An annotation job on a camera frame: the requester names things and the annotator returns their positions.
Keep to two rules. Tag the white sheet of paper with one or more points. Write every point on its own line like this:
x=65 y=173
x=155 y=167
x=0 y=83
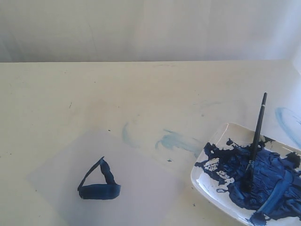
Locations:
x=147 y=192

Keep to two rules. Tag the white plate with blue paint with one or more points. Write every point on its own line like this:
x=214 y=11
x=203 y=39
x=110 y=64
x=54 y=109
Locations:
x=275 y=197

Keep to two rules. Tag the black paintbrush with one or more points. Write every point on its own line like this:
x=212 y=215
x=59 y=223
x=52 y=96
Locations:
x=246 y=184

